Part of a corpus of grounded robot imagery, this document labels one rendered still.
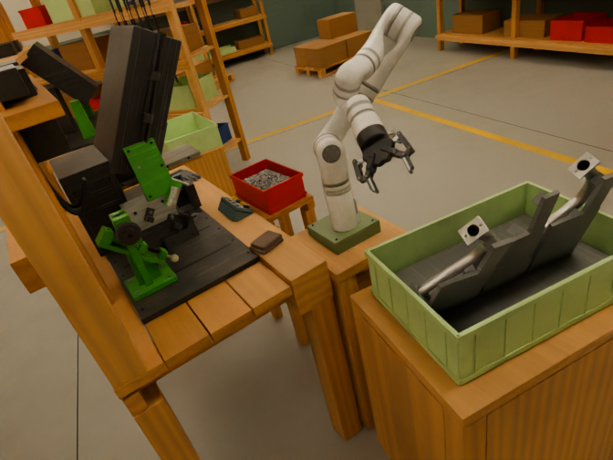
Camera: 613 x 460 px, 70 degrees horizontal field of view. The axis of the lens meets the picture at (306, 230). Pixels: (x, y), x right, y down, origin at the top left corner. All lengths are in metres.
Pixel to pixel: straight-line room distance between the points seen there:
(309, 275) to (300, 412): 0.92
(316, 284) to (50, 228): 0.77
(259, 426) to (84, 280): 1.28
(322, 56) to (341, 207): 6.18
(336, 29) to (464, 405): 7.48
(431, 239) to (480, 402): 0.52
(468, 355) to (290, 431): 1.18
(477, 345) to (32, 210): 1.00
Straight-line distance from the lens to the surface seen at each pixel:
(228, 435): 2.20
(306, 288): 1.40
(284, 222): 2.33
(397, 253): 1.37
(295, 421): 2.14
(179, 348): 1.31
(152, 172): 1.74
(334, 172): 1.43
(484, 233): 0.98
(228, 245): 1.61
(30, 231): 1.06
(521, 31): 6.87
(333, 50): 7.70
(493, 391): 1.17
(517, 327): 1.17
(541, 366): 1.23
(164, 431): 1.46
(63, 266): 1.10
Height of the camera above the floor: 1.72
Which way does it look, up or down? 31 degrees down
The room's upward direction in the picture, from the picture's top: 13 degrees counter-clockwise
